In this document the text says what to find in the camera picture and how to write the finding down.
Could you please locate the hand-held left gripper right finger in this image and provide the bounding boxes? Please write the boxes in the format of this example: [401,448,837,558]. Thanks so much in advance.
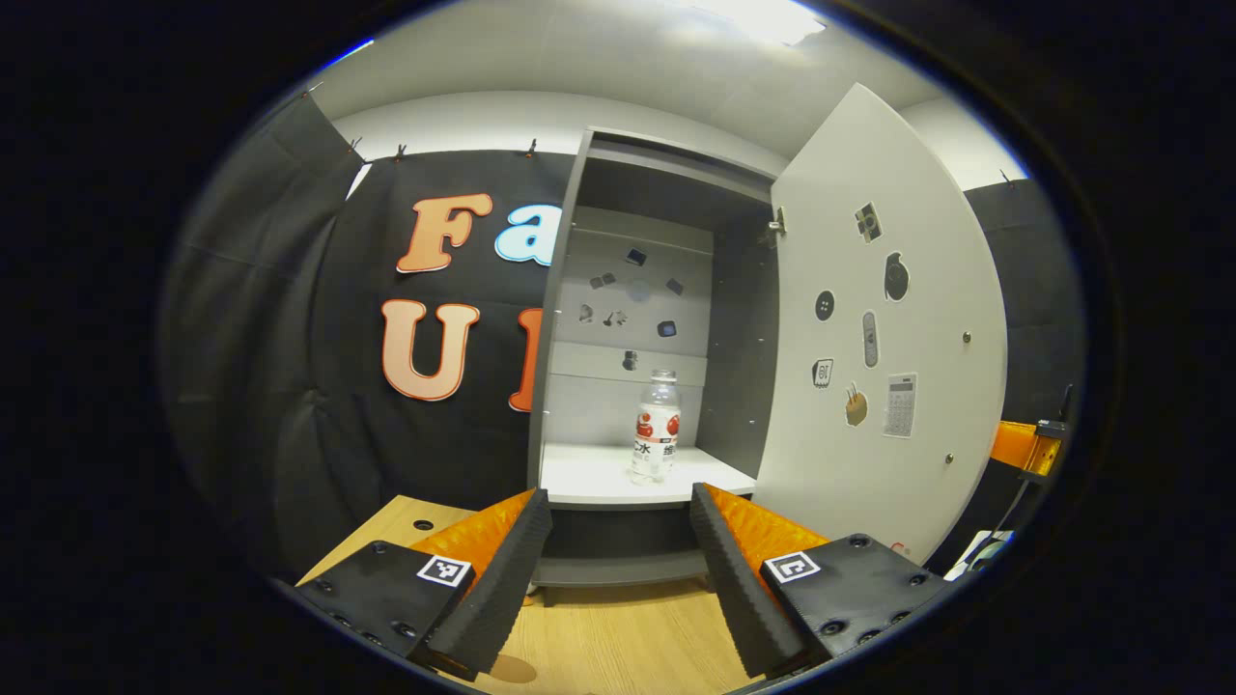
[688,481,952,680]

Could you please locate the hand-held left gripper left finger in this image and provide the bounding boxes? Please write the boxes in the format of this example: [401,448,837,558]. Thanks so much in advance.
[290,487,553,681]

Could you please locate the white cabinet door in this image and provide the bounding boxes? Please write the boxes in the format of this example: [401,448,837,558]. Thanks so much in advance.
[751,82,1010,566]

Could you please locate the clear plastic bottle red label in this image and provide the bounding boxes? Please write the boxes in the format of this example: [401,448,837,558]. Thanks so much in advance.
[630,370,683,486]

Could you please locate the white cabinet shelf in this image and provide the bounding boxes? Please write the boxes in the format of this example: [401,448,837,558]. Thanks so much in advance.
[539,442,759,508]

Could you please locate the grey cabinet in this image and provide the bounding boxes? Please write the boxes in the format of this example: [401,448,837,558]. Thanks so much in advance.
[526,125,788,604]

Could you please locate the black backdrop cloth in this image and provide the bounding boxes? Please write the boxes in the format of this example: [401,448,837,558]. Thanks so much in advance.
[159,92,1087,580]

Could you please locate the ceiling light panel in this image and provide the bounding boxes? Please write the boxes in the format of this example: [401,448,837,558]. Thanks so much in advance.
[676,0,827,46]

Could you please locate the ceiling light strip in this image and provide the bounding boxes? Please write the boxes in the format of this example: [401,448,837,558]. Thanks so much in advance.
[319,37,376,70]

